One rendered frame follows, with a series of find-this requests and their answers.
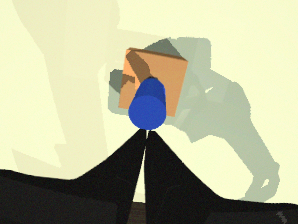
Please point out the orange square block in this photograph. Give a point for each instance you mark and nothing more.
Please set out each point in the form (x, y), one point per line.
(140, 65)

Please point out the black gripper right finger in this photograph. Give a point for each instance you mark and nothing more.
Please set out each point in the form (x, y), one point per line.
(173, 195)

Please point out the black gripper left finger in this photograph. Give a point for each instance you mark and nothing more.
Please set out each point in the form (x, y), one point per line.
(103, 195)

